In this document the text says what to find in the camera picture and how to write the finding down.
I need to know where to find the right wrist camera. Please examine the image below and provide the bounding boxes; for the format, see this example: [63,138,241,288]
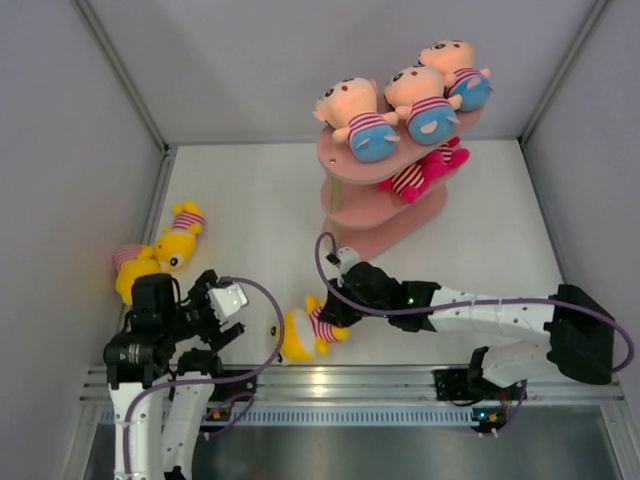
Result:
[325,246,360,277]

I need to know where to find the white slotted cable duct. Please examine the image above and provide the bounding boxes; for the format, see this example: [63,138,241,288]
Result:
[99,404,481,426]

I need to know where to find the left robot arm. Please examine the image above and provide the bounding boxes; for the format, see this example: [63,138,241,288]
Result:
[103,270,248,479]

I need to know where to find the yellow plush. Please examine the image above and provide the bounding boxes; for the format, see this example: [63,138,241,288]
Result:
[276,295,350,365]
[153,200,206,272]

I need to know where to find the pink three-tier shelf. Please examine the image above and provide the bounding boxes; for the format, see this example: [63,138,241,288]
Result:
[317,124,457,260]

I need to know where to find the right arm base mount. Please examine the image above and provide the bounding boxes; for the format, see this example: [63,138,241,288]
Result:
[433,347,525,407]

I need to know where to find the large boy plush doll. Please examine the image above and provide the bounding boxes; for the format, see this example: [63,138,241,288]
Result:
[418,40,493,112]

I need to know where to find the yellow plush corner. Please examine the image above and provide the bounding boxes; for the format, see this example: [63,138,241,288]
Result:
[113,244,162,305]

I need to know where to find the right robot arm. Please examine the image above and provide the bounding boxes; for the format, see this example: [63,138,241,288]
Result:
[319,262,614,397]

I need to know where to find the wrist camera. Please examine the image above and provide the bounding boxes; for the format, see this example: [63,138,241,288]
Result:
[325,246,360,277]
[207,283,249,320]

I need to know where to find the small boy plush doll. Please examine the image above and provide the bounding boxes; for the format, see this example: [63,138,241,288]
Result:
[313,77,400,163]

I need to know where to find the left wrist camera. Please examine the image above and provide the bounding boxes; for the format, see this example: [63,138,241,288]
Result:
[207,283,249,320]

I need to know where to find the white pink plush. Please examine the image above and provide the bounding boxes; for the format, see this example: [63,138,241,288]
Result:
[377,151,444,204]

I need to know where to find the aluminium mounting rail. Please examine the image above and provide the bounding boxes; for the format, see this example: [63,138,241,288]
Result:
[79,363,624,402]

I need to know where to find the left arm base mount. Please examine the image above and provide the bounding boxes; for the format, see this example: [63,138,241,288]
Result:
[210,369,256,402]

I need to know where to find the white pink plush glasses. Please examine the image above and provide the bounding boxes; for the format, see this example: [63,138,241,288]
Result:
[436,136,471,175]

